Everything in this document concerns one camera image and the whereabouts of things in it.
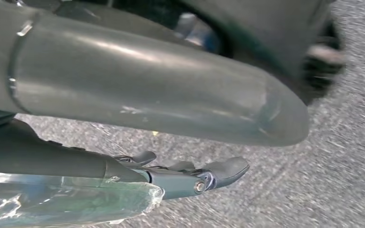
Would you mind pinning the clear plastic wrap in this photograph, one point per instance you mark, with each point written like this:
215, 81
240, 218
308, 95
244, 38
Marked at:
59, 201

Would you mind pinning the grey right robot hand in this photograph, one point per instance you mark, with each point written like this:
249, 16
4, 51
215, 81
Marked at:
138, 85

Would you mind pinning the dark robot lower body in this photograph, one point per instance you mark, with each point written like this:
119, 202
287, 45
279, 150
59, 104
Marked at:
264, 37

